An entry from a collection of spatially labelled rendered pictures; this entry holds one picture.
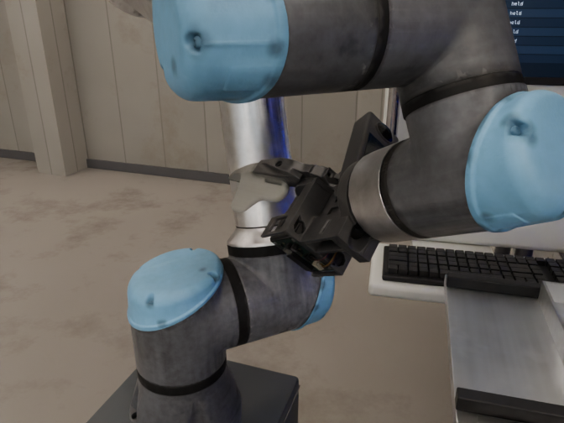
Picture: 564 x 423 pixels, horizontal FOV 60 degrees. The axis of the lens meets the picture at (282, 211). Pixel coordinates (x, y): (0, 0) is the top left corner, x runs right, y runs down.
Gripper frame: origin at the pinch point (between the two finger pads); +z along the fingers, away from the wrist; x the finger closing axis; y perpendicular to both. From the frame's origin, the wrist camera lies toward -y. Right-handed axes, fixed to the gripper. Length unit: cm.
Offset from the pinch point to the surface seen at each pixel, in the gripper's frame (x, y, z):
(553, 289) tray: 44.3, -17.7, -1.9
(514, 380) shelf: 35.2, 1.7, -8.0
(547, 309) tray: 42.4, -12.9, -3.5
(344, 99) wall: 72, -192, 221
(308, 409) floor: 83, 7, 107
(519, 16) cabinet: 23, -65, 5
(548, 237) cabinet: 63, -43, 18
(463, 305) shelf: 35.5, -8.9, 5.1
